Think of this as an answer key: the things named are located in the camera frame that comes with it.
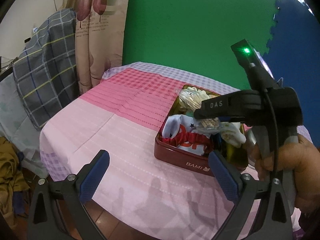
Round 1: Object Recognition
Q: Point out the brown garment pile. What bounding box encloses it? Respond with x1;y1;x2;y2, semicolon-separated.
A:
1;137;29;229

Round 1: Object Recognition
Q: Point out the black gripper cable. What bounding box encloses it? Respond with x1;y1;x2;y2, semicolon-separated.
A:
262;87;281;178

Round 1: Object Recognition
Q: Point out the white fluffy embroidered towel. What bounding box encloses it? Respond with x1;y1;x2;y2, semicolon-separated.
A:
196;122;246;148

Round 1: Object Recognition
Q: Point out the grey plaid blanket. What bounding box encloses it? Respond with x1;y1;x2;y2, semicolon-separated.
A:
13;9;80;129

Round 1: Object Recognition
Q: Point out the beige floral curtain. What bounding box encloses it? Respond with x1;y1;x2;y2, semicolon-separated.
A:
62;0;129;94

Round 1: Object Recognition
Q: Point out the cream white sock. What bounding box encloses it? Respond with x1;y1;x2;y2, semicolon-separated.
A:
187;87;217;101

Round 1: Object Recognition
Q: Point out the bag of cotton swabs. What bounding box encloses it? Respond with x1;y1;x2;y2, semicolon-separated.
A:
178;88;220;126

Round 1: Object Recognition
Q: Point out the red white printed cloth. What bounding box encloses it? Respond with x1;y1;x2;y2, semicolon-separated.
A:
159;114;214;156

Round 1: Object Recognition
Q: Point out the person's right hand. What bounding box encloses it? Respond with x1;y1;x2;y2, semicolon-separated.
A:
251;134;320;215

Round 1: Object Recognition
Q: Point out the pink purple checkered tablecloth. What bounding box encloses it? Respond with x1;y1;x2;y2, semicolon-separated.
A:
39;61;313;240

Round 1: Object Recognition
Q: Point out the stainless steel bowl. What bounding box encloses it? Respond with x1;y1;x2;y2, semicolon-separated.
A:
244;127;261;170

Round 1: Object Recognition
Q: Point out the gold red metal tin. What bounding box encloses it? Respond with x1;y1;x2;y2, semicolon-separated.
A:
154;85;248;176

